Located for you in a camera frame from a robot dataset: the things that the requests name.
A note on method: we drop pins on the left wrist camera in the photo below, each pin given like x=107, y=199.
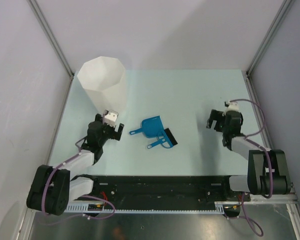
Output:
x=110, y=118

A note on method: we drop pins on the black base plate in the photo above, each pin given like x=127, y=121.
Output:
x=165, y=193

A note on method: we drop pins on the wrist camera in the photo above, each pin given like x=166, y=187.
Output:
x=110, y=118
x=230, y=106

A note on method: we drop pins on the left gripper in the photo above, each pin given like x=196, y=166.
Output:
x=117, y=134

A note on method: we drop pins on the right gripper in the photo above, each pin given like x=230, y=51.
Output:
x=215, y=115

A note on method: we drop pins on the white faceted bin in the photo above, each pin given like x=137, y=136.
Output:
x=104, y=81

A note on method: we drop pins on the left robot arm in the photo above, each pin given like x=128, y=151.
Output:
x=53, y=187

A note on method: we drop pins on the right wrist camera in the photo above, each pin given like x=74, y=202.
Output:
x=230, y=106

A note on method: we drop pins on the right aluminium frame post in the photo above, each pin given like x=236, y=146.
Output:
x=270, y=34

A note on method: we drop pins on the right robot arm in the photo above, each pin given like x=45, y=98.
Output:
x=267, y=169

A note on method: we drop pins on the blue hand brush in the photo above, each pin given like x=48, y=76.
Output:
x=165, y=138

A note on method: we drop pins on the aluminium frame post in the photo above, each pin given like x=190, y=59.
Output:
x=270, y=34
x=45, y=26

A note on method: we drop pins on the right aluminium side rail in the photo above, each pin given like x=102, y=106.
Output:
x=260, y=118

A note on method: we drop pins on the left aluminium frame post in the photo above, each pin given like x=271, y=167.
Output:
x=45, y=26

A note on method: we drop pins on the blue dustpan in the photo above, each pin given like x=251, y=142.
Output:
x=150, y=127

